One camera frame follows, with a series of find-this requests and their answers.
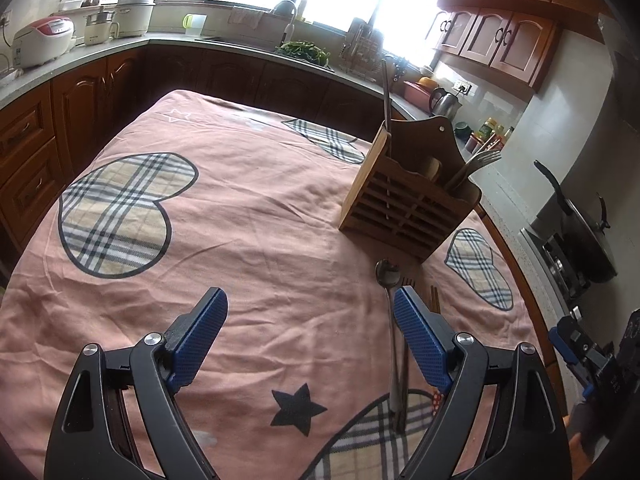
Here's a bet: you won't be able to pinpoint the gold fork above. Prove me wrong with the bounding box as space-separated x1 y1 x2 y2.
442 157 493 192

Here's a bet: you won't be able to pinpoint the condiment bottles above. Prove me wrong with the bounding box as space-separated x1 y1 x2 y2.
474 117 516 149

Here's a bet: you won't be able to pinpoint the wooden cabinets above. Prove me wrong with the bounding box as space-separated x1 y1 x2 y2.
424 0 613 92
0 44 416 266

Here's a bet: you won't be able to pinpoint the dark-handled fork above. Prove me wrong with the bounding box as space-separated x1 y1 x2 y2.
395 275 417 433

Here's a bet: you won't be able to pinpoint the hanging dish towel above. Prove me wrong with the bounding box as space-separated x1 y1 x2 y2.
229 7 264 31

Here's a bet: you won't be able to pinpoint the wooden lower cabinets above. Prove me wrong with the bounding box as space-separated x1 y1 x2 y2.
0 44 416 266

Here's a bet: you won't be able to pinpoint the dish drying rack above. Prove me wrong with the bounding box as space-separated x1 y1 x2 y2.
339 17 384 79

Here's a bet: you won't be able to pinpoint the grey kitchen countertop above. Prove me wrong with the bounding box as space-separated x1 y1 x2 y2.
0 30 593 413

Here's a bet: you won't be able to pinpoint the silver fork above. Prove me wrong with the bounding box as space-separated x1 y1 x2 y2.
446 149 503 192

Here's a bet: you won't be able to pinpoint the pink and white rice cooker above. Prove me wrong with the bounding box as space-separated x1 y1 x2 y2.
12 16 76 69

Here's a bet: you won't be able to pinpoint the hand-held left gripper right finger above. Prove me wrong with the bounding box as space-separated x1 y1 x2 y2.
393 285 572 480

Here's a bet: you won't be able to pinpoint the small white electric pot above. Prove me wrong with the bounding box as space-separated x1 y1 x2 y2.
82 4 121 44

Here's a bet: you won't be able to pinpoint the red plastic basin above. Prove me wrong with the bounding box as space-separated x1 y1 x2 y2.
403 79 436 107

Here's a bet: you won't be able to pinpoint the gas stove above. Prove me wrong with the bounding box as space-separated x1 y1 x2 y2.
521 227 597 307

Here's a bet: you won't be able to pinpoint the green vegetables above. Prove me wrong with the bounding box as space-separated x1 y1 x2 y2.
274 40 334 67

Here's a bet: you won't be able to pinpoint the kitchen faucet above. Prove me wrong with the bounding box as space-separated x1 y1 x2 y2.
269 0 300 47

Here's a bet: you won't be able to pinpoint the range hood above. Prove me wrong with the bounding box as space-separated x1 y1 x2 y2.
596 7 640 128

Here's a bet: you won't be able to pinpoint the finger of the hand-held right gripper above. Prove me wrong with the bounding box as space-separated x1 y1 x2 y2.
547 326 597 402
560 305 620 358

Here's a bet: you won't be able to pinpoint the wooden utensil holder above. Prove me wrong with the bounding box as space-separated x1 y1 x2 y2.
339 116 482 264

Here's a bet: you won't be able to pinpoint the large white rice cooker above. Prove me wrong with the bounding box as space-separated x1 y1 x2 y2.
114 0 155 39

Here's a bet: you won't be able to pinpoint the person's right hand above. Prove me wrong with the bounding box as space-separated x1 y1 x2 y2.
563 412 597 468

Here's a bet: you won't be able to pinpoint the wooden upper cabinets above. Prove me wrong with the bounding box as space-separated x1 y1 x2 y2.
424 0 613 92

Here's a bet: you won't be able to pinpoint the steel electric kettle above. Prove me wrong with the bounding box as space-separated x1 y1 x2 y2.
428 87 464 121

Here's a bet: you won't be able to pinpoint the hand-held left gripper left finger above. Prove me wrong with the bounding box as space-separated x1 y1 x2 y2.
44 287 229 480

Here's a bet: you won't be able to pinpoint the pink plaid-heart blanket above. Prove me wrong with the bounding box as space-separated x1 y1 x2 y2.
0 89 557 480

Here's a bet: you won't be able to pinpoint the green-handled measuring jug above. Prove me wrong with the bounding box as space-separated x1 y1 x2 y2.
182 13 209 39

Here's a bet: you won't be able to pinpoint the long steel spoon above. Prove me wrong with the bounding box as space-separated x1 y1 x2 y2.
375 258 407 418

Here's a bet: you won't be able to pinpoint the black wok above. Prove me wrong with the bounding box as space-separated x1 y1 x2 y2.
533 159 619 284

